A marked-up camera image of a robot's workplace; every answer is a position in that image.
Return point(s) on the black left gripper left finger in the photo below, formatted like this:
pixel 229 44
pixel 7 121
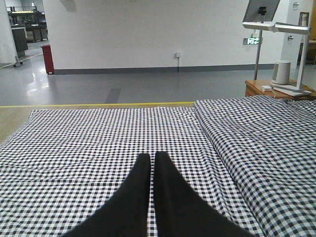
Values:
pixel 125 213

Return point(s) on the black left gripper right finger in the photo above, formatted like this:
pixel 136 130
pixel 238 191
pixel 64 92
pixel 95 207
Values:
pixel 180 211

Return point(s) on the white desk lamp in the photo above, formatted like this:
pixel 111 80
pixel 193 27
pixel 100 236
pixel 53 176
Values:
pixel 295 42

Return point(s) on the black white checkered bedsheet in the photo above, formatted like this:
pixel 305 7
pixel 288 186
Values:
pixel 60 166

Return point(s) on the black white checkered quilt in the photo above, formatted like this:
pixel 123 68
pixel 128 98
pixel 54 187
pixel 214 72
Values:
pixel 268 146

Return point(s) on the wooden bedside table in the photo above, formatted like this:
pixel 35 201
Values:
pixel 253 87

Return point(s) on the white charger adapter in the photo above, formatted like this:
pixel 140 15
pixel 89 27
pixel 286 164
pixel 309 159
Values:
pixel 265 88

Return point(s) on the white cylindrical speaker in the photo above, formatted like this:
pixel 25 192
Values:
pixel 281 72

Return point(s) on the red cabinet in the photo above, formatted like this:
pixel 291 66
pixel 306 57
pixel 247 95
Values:
pixel 48 60

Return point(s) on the green exit sign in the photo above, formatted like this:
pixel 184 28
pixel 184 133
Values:
pixel 251 41

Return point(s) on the tablet on metal stand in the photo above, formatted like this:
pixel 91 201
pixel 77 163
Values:
pixel 257 13

